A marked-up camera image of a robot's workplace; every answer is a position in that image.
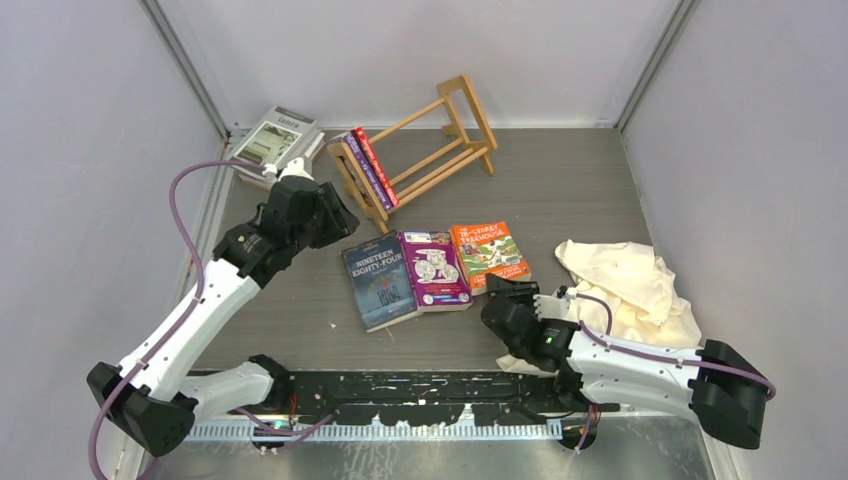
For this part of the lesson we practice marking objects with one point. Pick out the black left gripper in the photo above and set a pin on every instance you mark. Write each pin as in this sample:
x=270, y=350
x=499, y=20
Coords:
x=341, y=221

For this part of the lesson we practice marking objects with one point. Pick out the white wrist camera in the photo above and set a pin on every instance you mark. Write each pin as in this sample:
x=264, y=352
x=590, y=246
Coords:
x=298, y=167
x=557, y=305

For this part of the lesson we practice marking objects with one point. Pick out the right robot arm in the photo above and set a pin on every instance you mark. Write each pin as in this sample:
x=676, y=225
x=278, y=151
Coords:
x=712, y=384

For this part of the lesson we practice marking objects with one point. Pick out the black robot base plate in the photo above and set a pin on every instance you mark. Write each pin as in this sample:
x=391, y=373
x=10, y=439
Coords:
x=422, y=398

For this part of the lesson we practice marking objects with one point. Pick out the blue Nineteen Eighty-Four book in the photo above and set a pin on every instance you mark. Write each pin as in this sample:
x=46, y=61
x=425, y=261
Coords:
x=380, y=281

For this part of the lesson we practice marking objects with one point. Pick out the magenta paperback book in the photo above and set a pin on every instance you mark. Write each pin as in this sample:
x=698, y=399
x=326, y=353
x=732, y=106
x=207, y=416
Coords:
x=434, y=274

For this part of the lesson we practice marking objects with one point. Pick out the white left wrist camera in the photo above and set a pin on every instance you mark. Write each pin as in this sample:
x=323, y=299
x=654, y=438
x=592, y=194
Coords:
x=298, y=167

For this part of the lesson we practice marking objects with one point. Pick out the purple 52-Storey Treehouse book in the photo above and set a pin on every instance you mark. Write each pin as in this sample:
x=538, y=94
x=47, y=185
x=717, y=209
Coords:
x=351, y=140

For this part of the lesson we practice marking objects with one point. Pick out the cream cloth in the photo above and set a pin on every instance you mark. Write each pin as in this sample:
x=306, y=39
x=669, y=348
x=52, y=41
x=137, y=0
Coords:
x=637, y=286

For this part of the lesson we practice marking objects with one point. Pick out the stack of grey magazines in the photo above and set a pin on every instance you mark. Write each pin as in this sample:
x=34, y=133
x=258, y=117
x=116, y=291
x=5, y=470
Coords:
x=280, y=138

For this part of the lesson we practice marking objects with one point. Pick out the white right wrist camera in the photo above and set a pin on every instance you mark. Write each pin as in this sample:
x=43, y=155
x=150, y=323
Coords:
x=557, y=305

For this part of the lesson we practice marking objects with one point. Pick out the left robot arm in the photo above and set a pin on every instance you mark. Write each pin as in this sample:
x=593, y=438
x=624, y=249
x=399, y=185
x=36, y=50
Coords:
x=150, y=395

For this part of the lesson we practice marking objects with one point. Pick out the orange 78-Storey Treehouse book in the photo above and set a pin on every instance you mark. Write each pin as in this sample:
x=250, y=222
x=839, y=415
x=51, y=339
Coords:
x=488, y=249

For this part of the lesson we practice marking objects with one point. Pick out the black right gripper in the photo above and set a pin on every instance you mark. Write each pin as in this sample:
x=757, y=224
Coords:
x=511, y=289

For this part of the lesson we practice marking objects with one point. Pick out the red Treehouse book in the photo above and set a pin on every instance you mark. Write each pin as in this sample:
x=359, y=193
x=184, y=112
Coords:
x=367, y=148

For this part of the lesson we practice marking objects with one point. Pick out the wooden book rack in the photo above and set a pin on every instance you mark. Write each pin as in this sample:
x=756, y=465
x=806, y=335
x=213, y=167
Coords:
x=468, y=151

